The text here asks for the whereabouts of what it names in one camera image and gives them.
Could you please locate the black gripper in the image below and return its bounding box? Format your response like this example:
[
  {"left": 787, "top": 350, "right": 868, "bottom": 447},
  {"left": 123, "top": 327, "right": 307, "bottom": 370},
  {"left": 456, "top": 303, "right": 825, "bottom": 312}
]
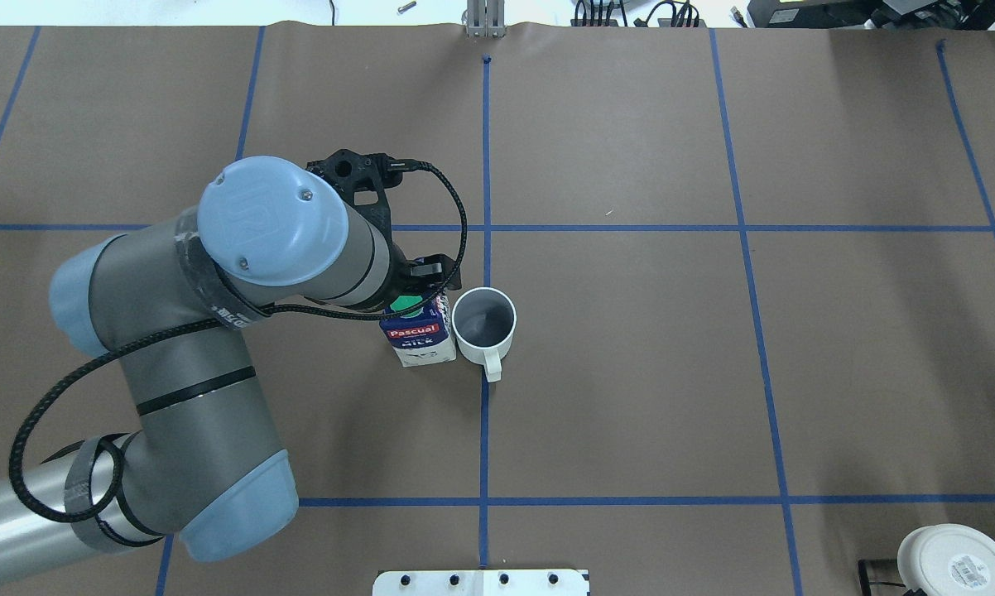
[{"left": 387, "top": 244, "right": 449, "bottom": 310}]

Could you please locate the white mug grey inside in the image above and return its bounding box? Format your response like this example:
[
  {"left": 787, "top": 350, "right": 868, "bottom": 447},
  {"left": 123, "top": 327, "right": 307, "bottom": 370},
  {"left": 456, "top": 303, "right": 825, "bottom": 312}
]
[{"left": 451, "top": 286, "right": 517, "bottom": 382}]

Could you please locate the blue white milk carton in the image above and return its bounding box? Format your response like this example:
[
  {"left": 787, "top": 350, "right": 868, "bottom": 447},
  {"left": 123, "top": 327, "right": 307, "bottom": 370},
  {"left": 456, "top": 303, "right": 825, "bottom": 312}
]
[{"left": 379, "top": 293, "right": 457, "bottom": 368}]

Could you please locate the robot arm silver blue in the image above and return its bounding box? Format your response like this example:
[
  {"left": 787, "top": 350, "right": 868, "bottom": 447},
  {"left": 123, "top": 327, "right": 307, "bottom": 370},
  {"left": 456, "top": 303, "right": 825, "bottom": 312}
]
[{"left": 0, "top": 150, "right": 469, "bottom": 584}]

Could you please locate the white cup with label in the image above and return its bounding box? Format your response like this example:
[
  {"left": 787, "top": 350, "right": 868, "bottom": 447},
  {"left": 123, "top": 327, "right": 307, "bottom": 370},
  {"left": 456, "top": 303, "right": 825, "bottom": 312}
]
[{"left": 897, "top": 523, "right": 995, "bottom": 595}]

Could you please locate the black monitor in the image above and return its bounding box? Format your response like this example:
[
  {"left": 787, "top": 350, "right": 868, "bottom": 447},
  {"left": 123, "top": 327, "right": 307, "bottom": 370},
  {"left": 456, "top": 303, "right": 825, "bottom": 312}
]
[{"left": 746, "top": 1, "right": 995, "bottom": 31}]

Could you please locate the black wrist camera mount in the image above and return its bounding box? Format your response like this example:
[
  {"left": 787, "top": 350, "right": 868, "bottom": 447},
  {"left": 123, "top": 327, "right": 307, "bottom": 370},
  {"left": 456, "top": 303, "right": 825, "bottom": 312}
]
[{"left": 305, "top": 148, "right": 411, "bottom": 240}]

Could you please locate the aluminium frame post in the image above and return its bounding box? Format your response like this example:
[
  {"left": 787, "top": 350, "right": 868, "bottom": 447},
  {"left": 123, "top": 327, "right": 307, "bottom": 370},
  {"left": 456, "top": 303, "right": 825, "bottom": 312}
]
[{"left": 463, "top": 0, "right": 507, "bottom": 39}]

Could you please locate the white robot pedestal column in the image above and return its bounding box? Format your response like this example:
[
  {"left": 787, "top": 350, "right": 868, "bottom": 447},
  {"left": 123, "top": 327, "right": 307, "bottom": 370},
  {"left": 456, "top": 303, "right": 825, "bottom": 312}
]
[{"left": 372, "top": 569, "right": 591, "bottom": 595}]

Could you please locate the black wire cup rack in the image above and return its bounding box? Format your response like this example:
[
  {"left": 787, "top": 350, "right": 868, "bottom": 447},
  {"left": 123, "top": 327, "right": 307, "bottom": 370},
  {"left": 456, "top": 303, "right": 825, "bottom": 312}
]
[{"left": 856, "top": 558, "right": 907, "bottom": 596}]

